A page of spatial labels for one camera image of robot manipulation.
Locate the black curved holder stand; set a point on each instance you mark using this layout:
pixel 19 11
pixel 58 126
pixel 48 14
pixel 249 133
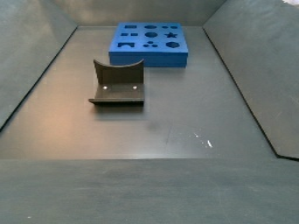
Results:
pixel 121 83

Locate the blue shape-sorter block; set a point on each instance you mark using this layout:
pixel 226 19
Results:
pixel 158 43

